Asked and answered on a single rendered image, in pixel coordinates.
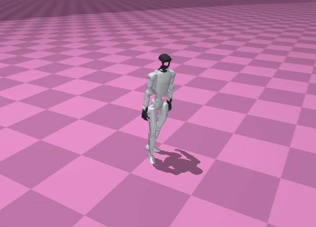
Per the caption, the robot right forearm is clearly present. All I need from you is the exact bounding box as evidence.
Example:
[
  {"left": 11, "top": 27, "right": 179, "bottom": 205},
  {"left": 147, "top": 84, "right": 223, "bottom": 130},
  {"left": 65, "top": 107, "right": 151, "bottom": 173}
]
[{"left": 142, "top": 90, "right": 150, "bottom": 111}]

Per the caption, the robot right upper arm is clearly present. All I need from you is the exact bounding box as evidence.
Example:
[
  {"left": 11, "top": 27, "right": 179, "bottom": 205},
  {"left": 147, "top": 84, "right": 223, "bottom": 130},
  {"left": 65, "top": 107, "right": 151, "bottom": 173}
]
[{"left": 146, "top": 72, "right": 157, "bottom": 96}]

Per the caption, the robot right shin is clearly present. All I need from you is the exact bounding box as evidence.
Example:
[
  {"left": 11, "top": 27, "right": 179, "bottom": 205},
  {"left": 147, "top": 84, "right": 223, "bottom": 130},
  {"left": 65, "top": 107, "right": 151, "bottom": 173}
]
[{"left": 148, "top": 132, "right": 156, "bottom": 156}]

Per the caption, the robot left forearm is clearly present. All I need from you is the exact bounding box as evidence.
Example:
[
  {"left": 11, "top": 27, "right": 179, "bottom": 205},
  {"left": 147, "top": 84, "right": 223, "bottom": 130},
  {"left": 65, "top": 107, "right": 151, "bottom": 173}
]
[{"left": 167, "top": 89, "right": 174, "bottom": 101}]

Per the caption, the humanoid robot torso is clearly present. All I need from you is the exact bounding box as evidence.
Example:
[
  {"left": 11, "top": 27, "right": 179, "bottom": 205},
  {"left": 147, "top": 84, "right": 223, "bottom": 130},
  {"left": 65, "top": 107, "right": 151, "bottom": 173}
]
[{"left": 151, "top": 69, "right": 172, "bottom": 110}]

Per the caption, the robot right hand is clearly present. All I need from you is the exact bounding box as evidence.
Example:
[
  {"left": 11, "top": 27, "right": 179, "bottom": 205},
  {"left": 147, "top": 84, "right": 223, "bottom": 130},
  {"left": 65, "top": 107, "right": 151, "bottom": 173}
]
[{"left": 142, "top": 107, "right": 150, "bottom": 121}]

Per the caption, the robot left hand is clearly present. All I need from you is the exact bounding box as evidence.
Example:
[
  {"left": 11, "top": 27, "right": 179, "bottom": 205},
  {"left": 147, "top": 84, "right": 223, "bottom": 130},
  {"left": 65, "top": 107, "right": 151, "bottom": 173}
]
[{"left": 167, "top": 99, "right": 172, "bottom": 111}]

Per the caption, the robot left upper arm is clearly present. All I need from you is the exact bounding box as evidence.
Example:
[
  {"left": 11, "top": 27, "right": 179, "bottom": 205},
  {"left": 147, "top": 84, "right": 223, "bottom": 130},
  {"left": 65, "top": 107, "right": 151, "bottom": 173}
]
[{"left": 169, "top": 70, "right": 176, "bottom": 90}]

